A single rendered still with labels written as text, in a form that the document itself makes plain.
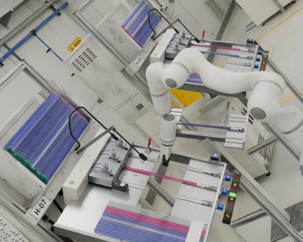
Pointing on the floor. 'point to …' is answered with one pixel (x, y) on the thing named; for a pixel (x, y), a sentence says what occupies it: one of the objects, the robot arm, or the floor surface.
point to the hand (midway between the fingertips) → (165, 162)
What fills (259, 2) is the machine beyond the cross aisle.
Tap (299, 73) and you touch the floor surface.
